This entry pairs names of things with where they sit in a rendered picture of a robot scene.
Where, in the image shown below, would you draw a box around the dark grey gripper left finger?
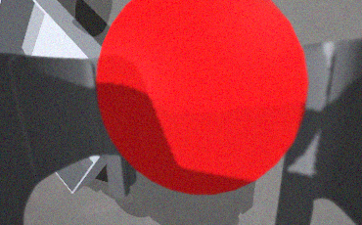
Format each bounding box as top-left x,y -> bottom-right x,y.
0,53 -> 137,225

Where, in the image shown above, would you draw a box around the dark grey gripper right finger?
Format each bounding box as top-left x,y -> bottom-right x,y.
275,38 -> 362,225

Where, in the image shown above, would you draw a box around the grey tray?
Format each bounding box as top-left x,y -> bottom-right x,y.
0,0 -> 107,193

